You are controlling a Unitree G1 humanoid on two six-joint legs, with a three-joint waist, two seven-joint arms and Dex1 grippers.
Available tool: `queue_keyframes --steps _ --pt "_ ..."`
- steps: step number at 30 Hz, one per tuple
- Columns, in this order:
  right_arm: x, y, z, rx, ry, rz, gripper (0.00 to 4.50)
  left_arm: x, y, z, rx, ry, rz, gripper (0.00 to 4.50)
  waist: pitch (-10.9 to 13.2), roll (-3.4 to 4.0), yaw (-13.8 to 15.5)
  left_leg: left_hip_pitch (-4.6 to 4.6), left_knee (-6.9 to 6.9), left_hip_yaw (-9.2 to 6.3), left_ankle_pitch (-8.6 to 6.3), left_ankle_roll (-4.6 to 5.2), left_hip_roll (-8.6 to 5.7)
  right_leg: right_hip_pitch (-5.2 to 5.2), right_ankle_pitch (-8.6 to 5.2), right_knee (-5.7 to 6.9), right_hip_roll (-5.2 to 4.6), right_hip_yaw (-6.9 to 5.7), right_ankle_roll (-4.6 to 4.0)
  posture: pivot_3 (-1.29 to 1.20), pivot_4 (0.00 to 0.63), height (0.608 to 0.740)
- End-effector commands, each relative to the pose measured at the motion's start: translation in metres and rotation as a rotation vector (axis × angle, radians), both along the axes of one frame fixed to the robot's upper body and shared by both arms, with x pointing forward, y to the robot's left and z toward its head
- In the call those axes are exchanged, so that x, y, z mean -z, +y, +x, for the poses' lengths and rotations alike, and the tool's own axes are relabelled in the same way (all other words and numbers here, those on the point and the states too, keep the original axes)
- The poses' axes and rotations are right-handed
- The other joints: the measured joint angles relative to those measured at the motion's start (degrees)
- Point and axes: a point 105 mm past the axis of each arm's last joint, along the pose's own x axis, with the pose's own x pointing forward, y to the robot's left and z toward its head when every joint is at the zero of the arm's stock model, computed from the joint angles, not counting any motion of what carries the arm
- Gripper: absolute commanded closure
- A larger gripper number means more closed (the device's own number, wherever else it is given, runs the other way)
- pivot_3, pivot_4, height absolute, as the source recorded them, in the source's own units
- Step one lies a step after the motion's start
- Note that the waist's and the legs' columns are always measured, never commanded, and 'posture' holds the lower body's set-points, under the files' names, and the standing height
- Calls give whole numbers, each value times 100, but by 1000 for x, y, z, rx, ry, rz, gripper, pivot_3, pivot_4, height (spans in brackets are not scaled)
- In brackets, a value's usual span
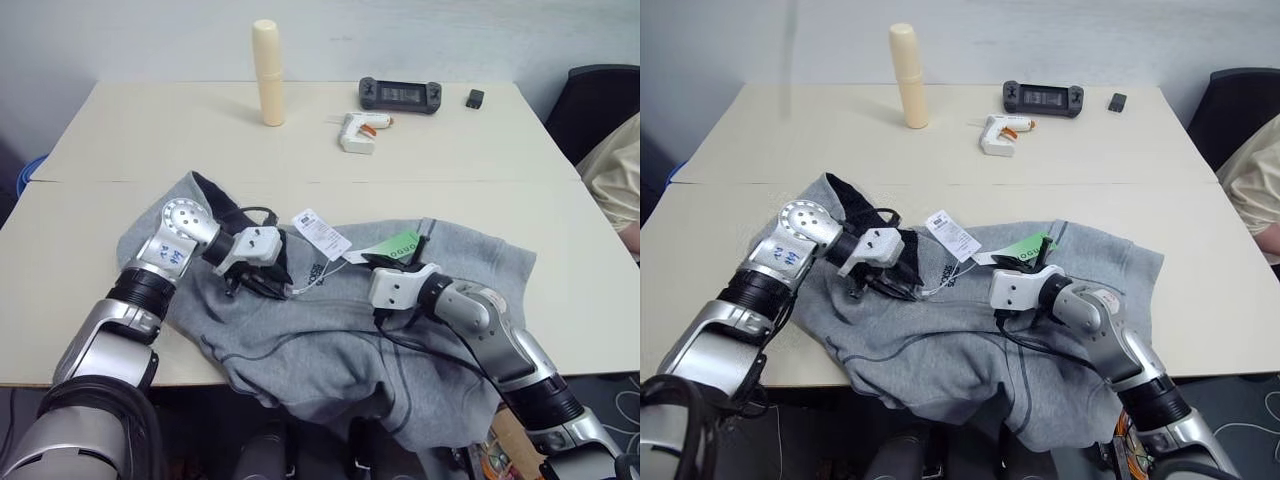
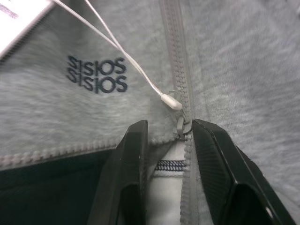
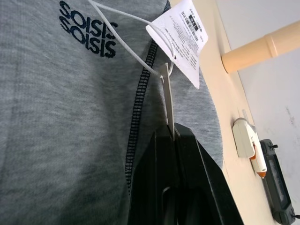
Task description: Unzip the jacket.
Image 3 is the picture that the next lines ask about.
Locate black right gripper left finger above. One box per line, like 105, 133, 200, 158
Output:
129, 124, 179, 225

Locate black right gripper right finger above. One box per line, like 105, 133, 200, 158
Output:
174, 123, 230, 225

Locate grey zipper pull strap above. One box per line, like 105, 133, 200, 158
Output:
160, 62, 177, 139

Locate grey jacket with navy stitching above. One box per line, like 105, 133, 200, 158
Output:
0, 0, 224, 225

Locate white orange hot glue gun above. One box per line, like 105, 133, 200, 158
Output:
232, 118, 267, 180

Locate black handheld device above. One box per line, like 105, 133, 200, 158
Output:
259, 139, 295, 224

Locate white paper hang tag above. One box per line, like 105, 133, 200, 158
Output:
145, 0, 209, 90

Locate cream cylindrical bar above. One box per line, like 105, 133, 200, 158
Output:
221, 22, 300, 75

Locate white tag cord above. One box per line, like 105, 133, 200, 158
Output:
88, 0, 175, 78

